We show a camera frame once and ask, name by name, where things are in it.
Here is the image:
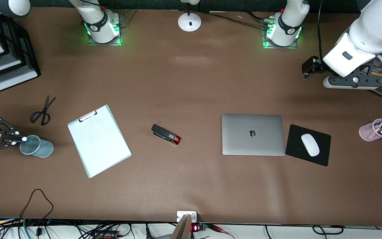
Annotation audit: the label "silver laptop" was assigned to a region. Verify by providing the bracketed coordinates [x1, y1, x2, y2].
[222, 114, 286, 156]

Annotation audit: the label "light blue mesh pen cup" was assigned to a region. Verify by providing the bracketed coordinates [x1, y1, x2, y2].
[20, 135, 54, 158]

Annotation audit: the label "black blue scissors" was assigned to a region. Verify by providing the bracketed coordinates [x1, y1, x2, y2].
[30, 96, 56, 126]

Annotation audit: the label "pink mesh pen cup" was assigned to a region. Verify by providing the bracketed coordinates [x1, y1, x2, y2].
[359, 119, 382, 142]

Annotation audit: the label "black stacked document tray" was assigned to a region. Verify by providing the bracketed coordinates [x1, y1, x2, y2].
[0, 7, 41, 92]

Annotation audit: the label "white computer mouse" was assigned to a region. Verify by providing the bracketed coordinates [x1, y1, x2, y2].
[301, 133, 320, 157]

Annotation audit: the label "black mouse pad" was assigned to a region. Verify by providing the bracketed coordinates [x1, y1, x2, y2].
[285, 124, 332, 167]

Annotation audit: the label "white paper sheet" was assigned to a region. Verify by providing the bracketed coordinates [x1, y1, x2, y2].
[68, 106, 131, 177]

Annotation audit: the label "mint green clipboard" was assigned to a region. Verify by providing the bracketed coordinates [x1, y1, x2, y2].
[67, 105, 132, 179]

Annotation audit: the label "white lamp base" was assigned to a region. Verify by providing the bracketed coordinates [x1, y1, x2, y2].
[178, 0, 202, 33]

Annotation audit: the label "black stapler with red end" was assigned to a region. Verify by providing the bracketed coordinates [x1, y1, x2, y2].
[151, 124, 181, 145]

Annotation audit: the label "small white box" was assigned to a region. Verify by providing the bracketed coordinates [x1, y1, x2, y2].
[177, 211, 197, 223]

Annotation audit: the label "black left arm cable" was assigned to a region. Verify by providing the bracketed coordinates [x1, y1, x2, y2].
[316, 0, 324, 62]

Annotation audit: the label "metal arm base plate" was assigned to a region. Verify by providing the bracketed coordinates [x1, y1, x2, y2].
[88, 15, 122, 46]
[262, 20, 298, 49]

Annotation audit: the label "black looped cable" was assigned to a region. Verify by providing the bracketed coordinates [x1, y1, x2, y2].
[20, 189, 54, 229]

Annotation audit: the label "black braided cable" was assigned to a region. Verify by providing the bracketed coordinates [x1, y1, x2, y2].
[208, 11, 268, 28]

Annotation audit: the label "black flat loop cable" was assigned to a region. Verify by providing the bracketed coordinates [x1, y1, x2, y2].
[312, 225, 345, 235]

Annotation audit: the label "red wires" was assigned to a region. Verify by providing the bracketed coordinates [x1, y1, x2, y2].
[208, 224, 235, 239]

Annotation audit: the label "grey brown camera post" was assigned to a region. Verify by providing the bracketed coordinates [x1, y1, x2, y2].
[170, 214, 193, 239]

